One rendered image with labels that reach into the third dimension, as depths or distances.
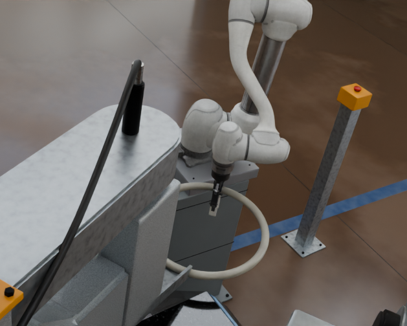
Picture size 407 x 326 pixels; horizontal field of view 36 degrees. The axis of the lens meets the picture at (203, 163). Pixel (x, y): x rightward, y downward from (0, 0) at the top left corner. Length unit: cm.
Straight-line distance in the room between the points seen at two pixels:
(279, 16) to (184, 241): 113
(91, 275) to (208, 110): 137
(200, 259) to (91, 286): 169
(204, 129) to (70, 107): 214
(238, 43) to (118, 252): 117
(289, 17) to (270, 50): 17
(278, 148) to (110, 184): 120
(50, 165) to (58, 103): 347
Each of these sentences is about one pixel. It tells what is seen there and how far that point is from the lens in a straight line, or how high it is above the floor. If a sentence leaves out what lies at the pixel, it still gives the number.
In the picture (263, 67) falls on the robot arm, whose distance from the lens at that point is 265.
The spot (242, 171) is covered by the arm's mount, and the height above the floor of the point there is 86.
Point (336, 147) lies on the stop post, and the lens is 348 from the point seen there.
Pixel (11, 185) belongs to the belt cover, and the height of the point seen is 174.
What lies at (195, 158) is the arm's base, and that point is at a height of 90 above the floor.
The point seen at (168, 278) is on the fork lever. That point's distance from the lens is 222.
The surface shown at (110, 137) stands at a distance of 124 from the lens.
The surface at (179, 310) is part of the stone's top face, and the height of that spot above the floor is 87.
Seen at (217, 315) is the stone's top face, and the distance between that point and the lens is 225.
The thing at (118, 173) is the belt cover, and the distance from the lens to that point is 134.
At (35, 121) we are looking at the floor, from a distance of 460.
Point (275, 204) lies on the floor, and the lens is 417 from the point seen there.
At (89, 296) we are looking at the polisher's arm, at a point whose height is 144.
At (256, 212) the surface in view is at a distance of 249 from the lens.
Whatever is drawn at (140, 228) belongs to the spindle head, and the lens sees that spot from 147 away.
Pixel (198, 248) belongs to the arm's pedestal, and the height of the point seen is 44.
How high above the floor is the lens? 256
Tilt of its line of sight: 36 degrees down
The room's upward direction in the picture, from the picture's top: 12 degrees clockwise
